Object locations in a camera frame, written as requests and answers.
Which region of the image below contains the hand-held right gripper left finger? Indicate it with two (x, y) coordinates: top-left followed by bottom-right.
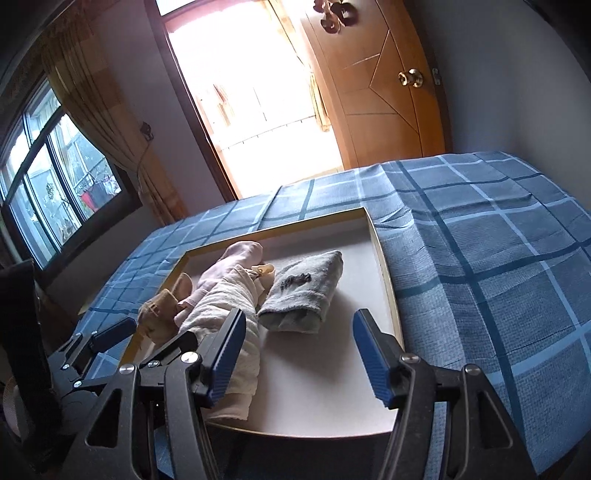
(62, 307), (247, 480)

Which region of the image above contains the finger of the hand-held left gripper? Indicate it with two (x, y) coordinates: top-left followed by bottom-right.
(69, 329), (200, 393)
(51, 316), (138, 384)

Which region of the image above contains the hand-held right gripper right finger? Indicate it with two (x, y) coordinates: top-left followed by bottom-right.
(352, 308), (539, 480)

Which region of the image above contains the beige underwear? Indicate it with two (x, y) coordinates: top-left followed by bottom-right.
(137, 272), (195, 346)

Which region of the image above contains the white shallow tray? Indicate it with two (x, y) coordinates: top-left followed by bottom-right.
(117, 207), (406, 439)

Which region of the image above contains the cream underwear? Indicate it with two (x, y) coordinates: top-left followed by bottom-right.
(178, 263), (263, 422)

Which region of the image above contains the pink underwear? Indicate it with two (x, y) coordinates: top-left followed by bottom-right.
(178, 241), (265, 324)

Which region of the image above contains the grey-blue underwear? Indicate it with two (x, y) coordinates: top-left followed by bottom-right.
(257, 250), (345, 334)

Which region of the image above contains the laundry on clothesline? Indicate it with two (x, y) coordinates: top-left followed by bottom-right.
(76, 173), (123, 213)

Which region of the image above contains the dark framed window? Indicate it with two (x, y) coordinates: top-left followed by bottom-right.
(0, 76), (143, 273)

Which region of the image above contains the blue plaid tablecloth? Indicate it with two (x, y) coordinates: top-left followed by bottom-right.
(78, 151), (591, 480)

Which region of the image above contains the tan patterned curtain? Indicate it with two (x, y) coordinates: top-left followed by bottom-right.
(39, 32), (188, 227)

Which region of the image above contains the yellow hanging towel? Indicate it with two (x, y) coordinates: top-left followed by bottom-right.
(308, 74), (332, 134)

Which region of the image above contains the wooden door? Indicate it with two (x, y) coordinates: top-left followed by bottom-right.
(300, 0), (451, 171)

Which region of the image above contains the golden door ornament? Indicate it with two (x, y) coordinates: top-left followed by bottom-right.
(313, 0), (358, 35)

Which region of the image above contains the brown doorway frame with transom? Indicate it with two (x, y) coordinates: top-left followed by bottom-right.
(144, 0), (345, 202)

